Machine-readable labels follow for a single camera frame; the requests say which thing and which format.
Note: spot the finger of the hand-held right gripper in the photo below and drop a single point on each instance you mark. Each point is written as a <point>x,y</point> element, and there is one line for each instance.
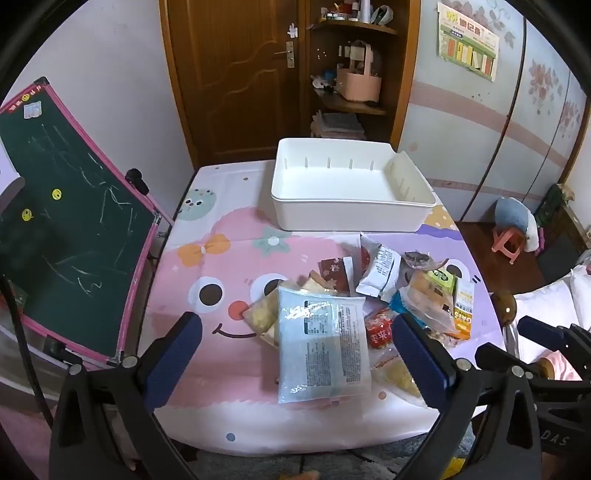
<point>545,331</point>
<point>494,354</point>

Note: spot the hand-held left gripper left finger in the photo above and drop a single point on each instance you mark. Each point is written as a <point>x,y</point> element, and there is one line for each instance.
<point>175,355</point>

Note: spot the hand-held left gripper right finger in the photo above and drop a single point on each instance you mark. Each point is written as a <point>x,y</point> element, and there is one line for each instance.
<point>422,364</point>

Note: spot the clear packet of yellow biscuits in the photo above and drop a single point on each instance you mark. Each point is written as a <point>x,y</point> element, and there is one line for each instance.
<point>395,374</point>

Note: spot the orange white snack packet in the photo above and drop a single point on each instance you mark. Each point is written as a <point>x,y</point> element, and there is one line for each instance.
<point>464,309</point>

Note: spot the clear packet of yellow puffs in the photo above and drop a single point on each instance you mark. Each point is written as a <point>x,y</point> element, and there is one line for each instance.
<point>261,318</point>

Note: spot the large light blue packet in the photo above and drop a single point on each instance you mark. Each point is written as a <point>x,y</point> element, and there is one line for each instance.
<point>323,346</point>

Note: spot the white silver snack packet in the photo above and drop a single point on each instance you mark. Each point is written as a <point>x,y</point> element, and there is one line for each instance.
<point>381,272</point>

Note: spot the beige cracker packet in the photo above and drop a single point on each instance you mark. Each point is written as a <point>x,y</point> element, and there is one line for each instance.
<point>316,285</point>

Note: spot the white plastic storage bin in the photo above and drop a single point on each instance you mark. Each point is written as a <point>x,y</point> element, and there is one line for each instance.
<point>332,184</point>

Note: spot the clear packet of fried snacks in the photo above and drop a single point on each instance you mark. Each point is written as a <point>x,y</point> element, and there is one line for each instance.
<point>427,302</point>

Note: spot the white pillow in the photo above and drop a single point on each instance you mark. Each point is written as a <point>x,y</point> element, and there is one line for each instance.
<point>545,304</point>

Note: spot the pink cloth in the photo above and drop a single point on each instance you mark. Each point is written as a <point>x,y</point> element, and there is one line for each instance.
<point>561,367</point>

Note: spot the round wooden knob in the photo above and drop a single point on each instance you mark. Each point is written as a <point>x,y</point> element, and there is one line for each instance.
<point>504,307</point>

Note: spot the red snack packet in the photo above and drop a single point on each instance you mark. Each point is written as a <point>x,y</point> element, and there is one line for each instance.
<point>378,332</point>

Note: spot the blue candy wrapper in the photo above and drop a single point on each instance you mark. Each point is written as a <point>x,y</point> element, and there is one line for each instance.
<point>400,304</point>

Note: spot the dark wooden cabinet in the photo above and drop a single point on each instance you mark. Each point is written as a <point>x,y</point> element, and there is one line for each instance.
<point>561,249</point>

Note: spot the green yellow snack packet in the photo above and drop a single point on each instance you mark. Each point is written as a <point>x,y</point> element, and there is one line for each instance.
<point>441,279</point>

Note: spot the pink plastic stool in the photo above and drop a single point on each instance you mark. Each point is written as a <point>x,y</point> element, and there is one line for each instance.
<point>508,242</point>

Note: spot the dark brown snack wrapper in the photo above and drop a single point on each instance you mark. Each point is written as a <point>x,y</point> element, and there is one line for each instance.
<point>420,259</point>

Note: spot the blue plush cushion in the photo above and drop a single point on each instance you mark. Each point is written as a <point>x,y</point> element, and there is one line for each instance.
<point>515,214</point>

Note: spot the dark red small packet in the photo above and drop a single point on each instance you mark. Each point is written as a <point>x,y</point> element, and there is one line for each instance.
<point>334,272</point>

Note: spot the pink framed chalkboard easel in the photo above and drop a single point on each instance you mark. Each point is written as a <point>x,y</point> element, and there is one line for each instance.
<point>69,230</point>

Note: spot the floral sliding wardrobe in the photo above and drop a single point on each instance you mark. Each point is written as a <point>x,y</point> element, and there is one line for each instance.
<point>461,138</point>

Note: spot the stack of folded towels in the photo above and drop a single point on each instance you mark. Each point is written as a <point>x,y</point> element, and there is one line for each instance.
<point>337,125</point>

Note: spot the brown wooden door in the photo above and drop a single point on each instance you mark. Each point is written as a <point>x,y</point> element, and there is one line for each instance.
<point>231,92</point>

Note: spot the wooden corner shelf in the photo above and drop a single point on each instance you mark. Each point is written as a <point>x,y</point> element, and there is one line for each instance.
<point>401,92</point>

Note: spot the pink storage basket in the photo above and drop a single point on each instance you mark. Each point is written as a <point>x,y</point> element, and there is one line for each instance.
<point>358,85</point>

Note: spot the small plush toy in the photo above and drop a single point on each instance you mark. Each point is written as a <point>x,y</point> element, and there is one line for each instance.
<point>323,82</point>

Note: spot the wall poster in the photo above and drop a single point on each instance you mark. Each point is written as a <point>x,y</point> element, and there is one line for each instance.
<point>468,41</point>

